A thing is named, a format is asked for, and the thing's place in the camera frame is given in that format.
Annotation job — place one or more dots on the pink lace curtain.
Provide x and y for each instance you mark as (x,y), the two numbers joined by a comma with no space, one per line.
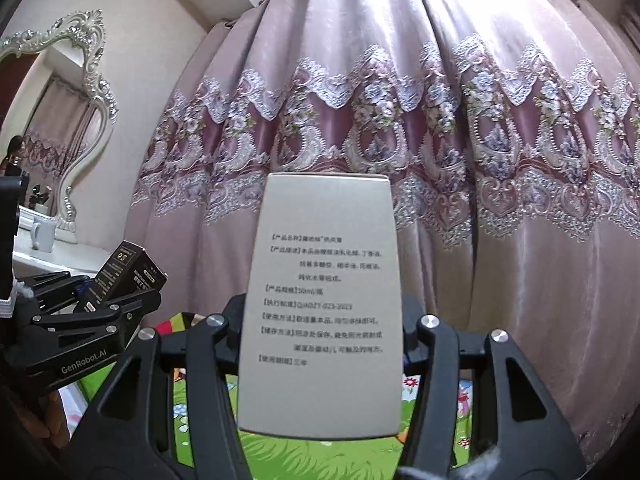
(450,210)

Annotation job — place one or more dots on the white dressing table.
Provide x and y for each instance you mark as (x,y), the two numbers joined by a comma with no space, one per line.
(45,262)

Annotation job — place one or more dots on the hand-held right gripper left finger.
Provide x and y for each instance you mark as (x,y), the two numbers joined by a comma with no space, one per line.
(227,332)

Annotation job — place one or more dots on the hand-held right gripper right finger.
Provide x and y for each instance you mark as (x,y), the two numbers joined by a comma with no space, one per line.
(425,350)

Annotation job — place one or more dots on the green printed play mat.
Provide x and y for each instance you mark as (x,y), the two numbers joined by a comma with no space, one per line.
(310,460)

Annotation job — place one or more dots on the ornate white framed mirror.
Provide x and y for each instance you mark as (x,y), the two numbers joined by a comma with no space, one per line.
(50,110)

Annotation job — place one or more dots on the white mug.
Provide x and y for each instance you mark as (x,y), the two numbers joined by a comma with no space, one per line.
(46,236)

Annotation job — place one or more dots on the beige carton box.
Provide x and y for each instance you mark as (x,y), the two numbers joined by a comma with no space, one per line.
(320,260)

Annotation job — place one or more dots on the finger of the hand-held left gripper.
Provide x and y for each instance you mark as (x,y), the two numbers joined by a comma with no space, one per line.
(50,285)
(100,322)

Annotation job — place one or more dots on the black box with gold print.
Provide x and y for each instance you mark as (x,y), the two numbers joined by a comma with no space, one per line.
(125,270)

